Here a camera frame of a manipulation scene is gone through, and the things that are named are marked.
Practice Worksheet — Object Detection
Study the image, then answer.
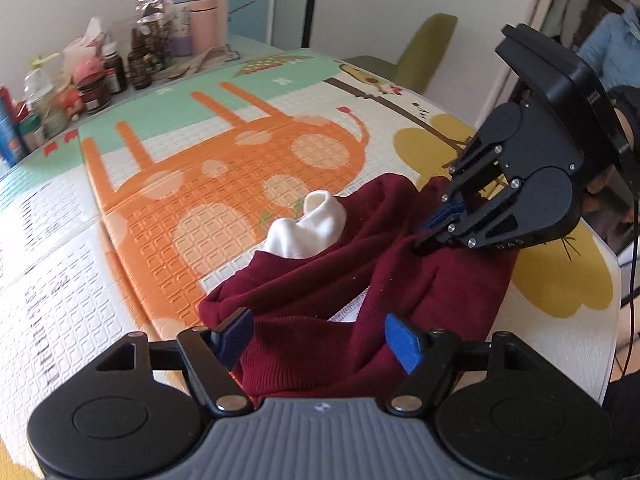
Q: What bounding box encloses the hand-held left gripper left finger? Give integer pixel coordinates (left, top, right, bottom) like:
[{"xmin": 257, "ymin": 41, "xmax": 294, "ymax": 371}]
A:
[{"xmin": 95, "ymin": 307, "xmax": 255, "ymax": 417}]

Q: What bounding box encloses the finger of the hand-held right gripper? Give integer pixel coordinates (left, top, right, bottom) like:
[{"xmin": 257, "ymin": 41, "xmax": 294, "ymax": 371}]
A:
[
  {"xmin": 411, "ymin": 179, "xmax": 540, "ymax": 255},
  {"xmin": 422, "ymin": 132, "xmax": 507, "ymax": 228}
]

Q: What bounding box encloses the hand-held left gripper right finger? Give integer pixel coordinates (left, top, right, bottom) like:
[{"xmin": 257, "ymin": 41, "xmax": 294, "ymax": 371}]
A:
[{"xmin": 385, "ymin": 312, "xmax": 546, "ymax": 417}]

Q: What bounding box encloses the maroon cat-print sweater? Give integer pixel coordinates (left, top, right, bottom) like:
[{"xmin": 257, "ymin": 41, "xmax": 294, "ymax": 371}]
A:
[{"xmin": 199, "ymin": 173, "xmax": 518, "ymax": 408}]

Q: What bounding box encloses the person's right hand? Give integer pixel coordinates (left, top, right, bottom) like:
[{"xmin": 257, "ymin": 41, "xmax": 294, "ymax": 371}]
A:
[{"xmin": 582, "ymin": 167, "xmax": 633, "ymax": 241}]

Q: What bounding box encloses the person's blue denim jacket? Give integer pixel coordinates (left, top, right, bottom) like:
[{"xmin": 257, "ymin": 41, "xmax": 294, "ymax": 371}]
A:
[{"xmin": 575, "ymin": 2, "xmax": 640, "ymax": 92}]

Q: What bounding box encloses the green chair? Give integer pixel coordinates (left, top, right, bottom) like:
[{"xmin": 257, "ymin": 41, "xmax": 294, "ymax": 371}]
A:
[{"xmin": 344, "ymin": 12, "xmax": 459, "ymax": 96}]

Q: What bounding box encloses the printed foam play mat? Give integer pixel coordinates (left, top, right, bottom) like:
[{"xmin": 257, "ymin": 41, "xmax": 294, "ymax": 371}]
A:
[{"xmin": 0, "ymin": 47, "xmax": 621, "ymax": 480}]

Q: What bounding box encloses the blue door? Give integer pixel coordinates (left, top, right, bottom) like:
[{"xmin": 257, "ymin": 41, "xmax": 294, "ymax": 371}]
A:
[{"xmin": 227, "ymin": 0, "xmax": 321, "ymax": 51}]

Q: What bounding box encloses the brown jar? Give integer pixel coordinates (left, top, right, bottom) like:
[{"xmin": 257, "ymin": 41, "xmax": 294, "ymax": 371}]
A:
[{"xmin": 79, "ymin": 79, "xmax": 112, "ymax": 113}]

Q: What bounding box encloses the dark bottle with white cap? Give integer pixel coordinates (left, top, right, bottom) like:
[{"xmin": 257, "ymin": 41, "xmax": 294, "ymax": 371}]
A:
[{"xmin": 102, "ymin": 45, "xmax": 128, "ymax": 95}]

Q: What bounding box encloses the pink cylinder cup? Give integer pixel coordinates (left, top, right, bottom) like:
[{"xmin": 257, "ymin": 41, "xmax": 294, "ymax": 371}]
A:
[{"xmin": 191, "ymin": 0, "xmax": 221, "ymax": 56}]

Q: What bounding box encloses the pink pig toy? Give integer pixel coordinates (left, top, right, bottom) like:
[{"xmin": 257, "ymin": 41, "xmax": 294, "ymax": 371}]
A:
[{"xmin": 70, "ymin": 56, "xmax": 106, "ymax": 83}]

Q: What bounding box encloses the purple cup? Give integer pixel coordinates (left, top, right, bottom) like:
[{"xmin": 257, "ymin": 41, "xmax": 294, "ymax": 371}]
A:
[{"xmin": 167, "ymin": 0, "xmax": 195, "ymax": 58}]

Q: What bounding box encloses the blue snack can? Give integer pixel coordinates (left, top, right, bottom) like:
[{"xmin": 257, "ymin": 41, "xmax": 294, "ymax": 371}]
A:
[{"xmin": 0, "ymin": 85, "xmax": 28, "ymax": 168}]

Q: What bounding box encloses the clear bottle with green cap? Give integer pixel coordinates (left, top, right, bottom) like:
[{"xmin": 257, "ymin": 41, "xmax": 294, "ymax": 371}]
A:
[{"xmin": 22, "ymin": 52, "xmax": 62, "ymax": 111}]

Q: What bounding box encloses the tissue pack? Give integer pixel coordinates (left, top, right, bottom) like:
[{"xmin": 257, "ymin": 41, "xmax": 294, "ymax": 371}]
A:
[{"xmin": 62, "ymin": 16, "xmax": 108, "ymax": 61}]

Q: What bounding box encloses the silver foil bag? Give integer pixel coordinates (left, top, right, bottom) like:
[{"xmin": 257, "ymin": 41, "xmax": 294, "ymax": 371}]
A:
[{"xmin": 132, "ymin": 0, "xmax": 173, "ymax": 31}]

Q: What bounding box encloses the black cable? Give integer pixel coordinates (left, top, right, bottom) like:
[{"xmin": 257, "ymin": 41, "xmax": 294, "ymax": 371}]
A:
[{"xmin": 616, "ymin": 237, "xmax": 640, "ymax": 378}]

